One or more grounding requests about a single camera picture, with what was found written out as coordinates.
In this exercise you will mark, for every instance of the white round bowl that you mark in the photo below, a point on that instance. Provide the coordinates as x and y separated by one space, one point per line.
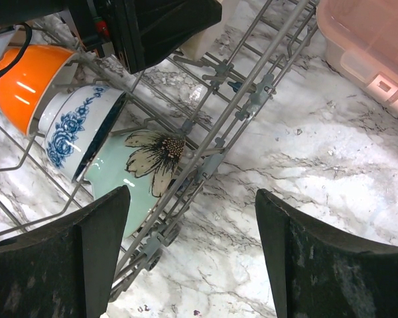
28 87

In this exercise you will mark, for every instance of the blue floral bowl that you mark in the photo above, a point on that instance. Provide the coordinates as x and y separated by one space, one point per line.
76 124

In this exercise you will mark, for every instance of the grey wire dish rack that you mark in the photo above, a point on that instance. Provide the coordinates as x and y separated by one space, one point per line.
211 102

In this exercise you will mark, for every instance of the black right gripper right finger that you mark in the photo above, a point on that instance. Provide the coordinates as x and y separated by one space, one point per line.
317 270

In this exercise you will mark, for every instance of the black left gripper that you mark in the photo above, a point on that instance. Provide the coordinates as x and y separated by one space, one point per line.
140 33

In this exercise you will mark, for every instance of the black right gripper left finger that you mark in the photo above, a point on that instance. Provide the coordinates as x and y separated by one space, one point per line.
65 268

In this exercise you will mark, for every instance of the beige patterned bowl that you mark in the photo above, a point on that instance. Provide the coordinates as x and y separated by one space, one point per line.
200 43

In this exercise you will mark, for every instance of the celadon green bowl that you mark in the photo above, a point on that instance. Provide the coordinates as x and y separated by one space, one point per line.
144 161

